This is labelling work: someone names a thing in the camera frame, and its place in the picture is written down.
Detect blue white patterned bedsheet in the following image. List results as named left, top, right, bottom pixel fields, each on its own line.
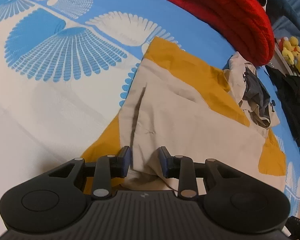
left=0, top=0, right=300, bottom=233

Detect black clothing pile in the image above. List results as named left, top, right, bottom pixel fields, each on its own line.
left=266, top=65, right=300, bottom=147

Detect beige and mustard jacket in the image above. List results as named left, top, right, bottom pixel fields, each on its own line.
left=83, top=37, right=286, bottom=190

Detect folded red blanket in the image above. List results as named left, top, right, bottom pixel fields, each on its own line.
left=168, top=0, right=275, bottom=66

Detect yellow plush toys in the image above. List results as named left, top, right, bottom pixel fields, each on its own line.
left=279, top=36, right=300, bottom=73

